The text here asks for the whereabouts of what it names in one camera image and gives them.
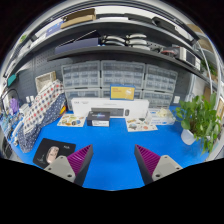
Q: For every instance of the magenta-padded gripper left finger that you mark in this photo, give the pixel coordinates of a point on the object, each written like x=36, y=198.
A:
x=61, y=166

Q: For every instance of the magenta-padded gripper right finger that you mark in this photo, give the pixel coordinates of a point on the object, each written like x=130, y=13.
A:
x=166, y=166

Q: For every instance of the transparent pink computer mouse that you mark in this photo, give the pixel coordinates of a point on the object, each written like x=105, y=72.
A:
x=52, y=155

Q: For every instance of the black mouse pad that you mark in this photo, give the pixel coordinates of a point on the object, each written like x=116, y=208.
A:
x=65, y=146

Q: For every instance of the navy polka dot cloth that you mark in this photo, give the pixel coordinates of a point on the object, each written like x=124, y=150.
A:
x=33, y=133

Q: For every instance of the white blue glove box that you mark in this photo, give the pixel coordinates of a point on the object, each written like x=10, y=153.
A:
x=163, y=121

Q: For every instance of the colourful sticker sheet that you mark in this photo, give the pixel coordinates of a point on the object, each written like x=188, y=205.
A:
x=141, y=125
x=70, y=120

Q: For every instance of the cream latex glove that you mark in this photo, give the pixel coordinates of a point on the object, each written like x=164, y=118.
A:
x=162, y=112

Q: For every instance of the small black box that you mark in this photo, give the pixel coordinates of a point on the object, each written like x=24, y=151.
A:
x=98, y=119

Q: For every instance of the green potted plant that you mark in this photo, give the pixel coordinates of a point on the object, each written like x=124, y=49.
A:
x=200, y=116

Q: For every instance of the red blue checked cloth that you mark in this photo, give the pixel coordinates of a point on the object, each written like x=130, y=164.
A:
x=43, y=101

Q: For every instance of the long white keyboard box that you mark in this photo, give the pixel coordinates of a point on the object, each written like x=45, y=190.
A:
x=100, y=103

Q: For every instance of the yellow printed card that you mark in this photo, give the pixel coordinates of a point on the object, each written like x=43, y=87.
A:
x=122, y=92

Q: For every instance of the white plastic basket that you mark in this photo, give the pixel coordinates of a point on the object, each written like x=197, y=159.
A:
x=45, y=81

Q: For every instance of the dark grey pegboard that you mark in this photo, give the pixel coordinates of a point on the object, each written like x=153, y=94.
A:
x=30, y=83

